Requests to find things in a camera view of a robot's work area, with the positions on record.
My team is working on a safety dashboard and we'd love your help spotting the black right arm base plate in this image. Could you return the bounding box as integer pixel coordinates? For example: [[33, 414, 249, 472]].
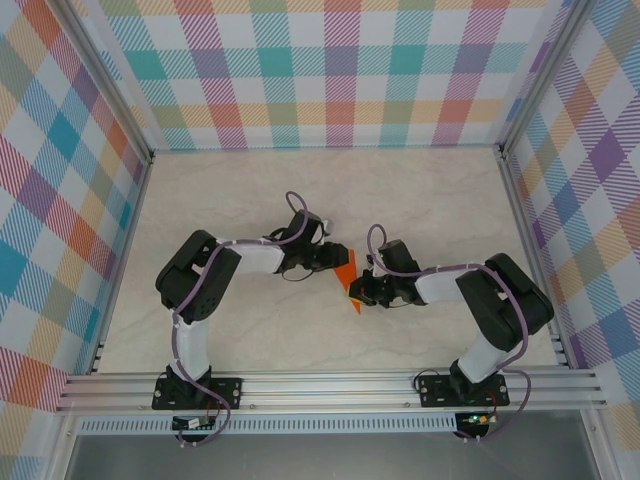
[[418, 374, 510, 409]]

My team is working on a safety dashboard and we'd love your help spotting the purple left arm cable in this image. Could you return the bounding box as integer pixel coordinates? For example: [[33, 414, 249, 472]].
[[169, 190, 310, 447]]

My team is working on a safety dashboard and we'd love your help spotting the long aluminium mounting rail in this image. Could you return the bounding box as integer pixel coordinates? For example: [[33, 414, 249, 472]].
[[55, 369, 609, 414]]

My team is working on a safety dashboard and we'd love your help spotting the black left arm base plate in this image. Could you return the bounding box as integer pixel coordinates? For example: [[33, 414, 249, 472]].
[[152, 377, 244, 411]]

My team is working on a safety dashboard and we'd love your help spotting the grey metal panel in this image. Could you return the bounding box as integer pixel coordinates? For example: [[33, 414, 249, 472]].
[[62, 432, 601, 480]]

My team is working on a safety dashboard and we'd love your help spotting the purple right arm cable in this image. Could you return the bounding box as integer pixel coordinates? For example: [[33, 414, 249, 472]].
[[367, 223, 532, 444]]

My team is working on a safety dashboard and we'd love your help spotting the small black circuit board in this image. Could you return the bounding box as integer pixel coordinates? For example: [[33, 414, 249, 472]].
[[171, 415, 217, 432]]

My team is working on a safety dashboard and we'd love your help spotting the thin black wire loop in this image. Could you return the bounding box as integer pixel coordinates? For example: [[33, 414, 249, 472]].
[[413, 362, 454, 396]]

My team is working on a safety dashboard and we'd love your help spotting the orange paper sheet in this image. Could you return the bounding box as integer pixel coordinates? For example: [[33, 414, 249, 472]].
[[332, 248, 374, 315]]

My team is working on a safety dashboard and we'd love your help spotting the aluminium frame post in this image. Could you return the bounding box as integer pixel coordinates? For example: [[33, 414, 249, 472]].
[[494, 0, 609, 159], [52, 0, 155, 164]]

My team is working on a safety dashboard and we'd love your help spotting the slotted grey cable duct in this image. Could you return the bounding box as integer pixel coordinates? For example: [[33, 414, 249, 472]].
[[78, 413, 459, 435]]

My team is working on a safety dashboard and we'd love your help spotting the aluminium side rail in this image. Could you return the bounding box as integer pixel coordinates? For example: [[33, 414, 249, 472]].
[[88, 157, 154, 376], [497, 147, 574, 369]]

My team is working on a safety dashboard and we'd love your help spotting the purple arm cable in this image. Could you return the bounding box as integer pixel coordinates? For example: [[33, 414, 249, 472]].
[[169, 190, 310, 447], [367, 223, 532, 444]]

